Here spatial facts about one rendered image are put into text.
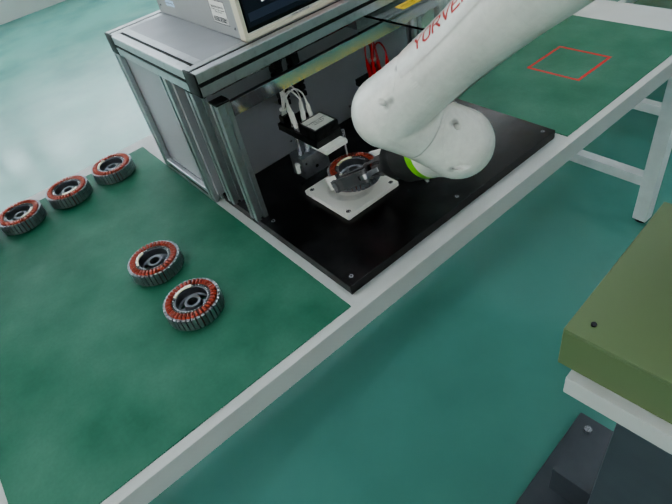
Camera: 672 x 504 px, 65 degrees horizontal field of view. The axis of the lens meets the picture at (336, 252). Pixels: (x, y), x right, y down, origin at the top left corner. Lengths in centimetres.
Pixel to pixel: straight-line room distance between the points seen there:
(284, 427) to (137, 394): 82
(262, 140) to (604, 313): 85
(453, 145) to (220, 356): 53
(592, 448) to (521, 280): 65
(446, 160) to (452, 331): 113
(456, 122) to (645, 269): 37
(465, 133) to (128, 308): 74
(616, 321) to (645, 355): 6
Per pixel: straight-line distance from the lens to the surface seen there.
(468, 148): 80
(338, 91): 143
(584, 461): 165
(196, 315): 101
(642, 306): 88
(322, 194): 118
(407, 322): 190
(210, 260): 116
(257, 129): 130
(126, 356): 107
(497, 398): 172
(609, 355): 82
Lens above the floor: 148
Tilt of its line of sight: 42 degrees down
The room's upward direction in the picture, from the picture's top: 14 degrees counter-clockwise
